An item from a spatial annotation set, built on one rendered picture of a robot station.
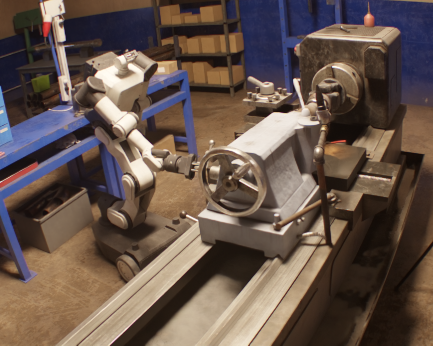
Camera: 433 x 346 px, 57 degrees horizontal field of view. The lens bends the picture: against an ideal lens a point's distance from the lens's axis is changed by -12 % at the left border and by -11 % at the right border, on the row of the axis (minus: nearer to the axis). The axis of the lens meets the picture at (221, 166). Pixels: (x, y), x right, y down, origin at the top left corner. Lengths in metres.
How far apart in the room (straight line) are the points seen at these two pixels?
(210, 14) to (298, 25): 1.20
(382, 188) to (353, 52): 0.88
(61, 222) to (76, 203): 0.21
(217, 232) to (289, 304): 0.38
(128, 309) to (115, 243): 1.59
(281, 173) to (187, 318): 0.54
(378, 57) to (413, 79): 3.47
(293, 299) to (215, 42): 5.22
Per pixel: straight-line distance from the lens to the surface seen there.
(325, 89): 2.02
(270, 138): 1.42
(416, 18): 5.60
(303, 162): 1.57
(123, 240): 2.88
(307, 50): 2.44
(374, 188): 1.73
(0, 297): 3.04
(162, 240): 2.76
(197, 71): 6.44
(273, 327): 1.19
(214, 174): 1.48
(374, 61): 2.29
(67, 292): 2.85
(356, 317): 1.83
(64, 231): 3.33
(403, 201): 2.63
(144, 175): 2.58
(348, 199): 1.65
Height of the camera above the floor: 1.68
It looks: 24 degrees down
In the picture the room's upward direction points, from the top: 6 degrees counter-clockwise
